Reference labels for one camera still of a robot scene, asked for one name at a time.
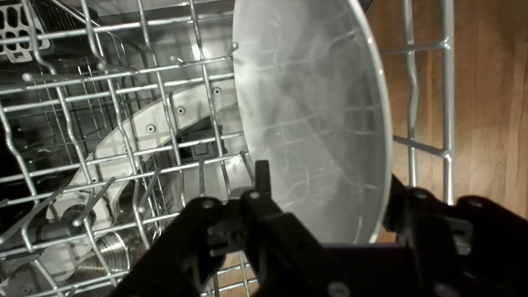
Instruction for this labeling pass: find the wire dishwasher rack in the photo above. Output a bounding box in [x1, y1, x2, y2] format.
[0, 0, 458, 297]

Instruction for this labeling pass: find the white cutlery basket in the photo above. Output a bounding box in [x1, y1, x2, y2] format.
[0, 0, 37, 63]

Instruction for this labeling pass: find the white round plate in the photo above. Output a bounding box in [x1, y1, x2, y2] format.
[232, 0, 395, 248]

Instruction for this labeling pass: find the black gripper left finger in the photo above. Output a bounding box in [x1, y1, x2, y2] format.
[253, 159, 273, 200]

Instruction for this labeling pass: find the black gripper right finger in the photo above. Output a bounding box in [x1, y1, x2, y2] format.
[383, 173, 438, 236]

